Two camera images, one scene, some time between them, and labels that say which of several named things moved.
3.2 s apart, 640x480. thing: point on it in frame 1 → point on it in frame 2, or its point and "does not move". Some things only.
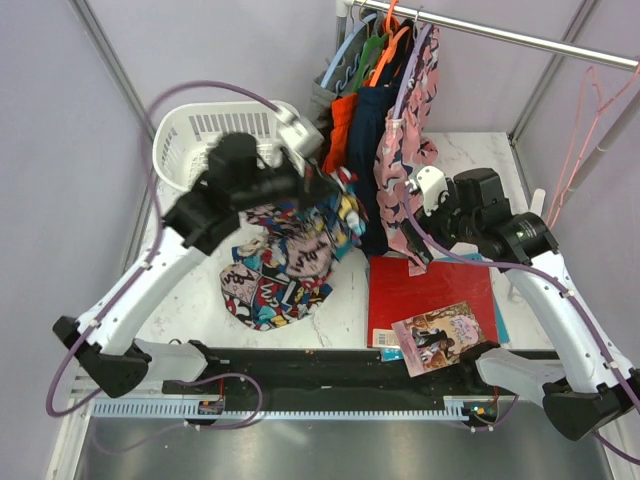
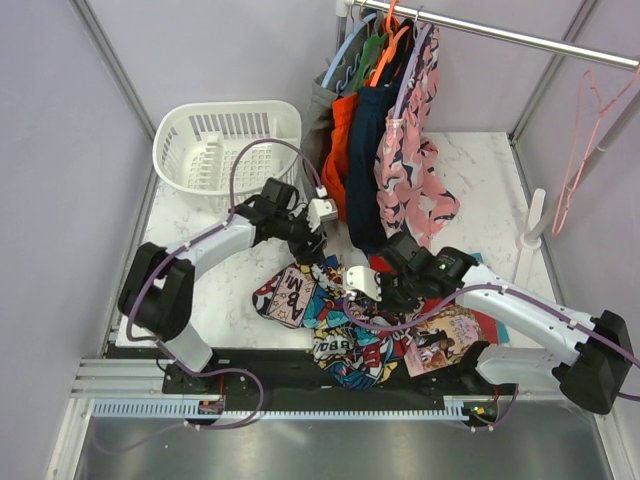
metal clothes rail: [552, 44] does not move
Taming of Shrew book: [437, 339] does not move
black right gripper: [428, 222] → [386, 304]
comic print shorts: [284, 267] → [358, 338]
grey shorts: [341, 82] does not move
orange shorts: [343, 109] does not move
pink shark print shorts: [406, 148] does not move
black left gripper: [313, 185] → [301, 251]
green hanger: [371, 49] does not move
